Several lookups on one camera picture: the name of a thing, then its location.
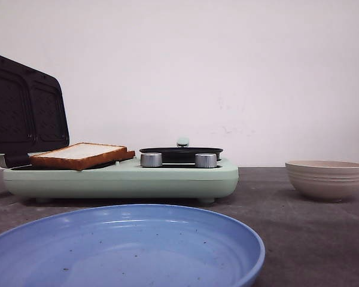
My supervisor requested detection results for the white bread slice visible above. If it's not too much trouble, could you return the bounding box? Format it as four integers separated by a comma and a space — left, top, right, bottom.
29, 142, 127, 171
96, 149, 135, 165

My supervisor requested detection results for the sandwich maker lid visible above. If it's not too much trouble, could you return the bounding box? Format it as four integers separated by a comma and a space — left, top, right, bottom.
0, 56, 69, 168

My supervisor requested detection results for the beige ribbed bowl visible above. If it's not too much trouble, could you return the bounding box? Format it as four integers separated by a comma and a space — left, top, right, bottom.
285, 160, 359, 201

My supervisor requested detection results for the black round frying pan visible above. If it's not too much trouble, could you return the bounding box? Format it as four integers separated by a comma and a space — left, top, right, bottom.
139, 147, 223, 164

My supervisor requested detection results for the right silver control knob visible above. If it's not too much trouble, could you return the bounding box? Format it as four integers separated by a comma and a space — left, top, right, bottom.
195, 153, 217, 169

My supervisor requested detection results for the silver control knob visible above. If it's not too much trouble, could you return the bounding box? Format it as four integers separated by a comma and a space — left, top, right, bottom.
140, 152, 163, 167
195, 153, 217, 169

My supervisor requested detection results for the left silver control knob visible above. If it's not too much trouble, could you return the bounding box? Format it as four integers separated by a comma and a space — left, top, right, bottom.
140, 152, 163, 167

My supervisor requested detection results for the blue round plate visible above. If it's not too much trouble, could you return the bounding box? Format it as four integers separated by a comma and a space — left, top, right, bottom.
0, 204, 265, 286

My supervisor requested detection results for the green pan handle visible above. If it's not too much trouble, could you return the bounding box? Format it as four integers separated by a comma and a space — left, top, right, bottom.
177, 137, 190, 148

